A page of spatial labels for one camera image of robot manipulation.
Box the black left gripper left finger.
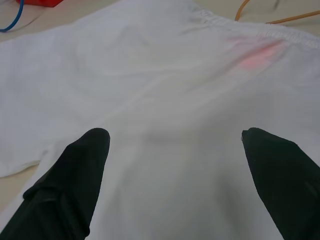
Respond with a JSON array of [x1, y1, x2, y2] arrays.
[[0, 127, 111, 240]]

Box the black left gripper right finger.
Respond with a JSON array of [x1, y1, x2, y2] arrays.
[[240, 127, 320, 240]]

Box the white shorts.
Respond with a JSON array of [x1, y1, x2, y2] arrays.
[[0, 0, 320, 240]]

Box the red plastic bin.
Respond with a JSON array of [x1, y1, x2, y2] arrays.
[[15, 0, 66, 8]]

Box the blue cable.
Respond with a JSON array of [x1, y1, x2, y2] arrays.
[[0, 0, 26, 33]]

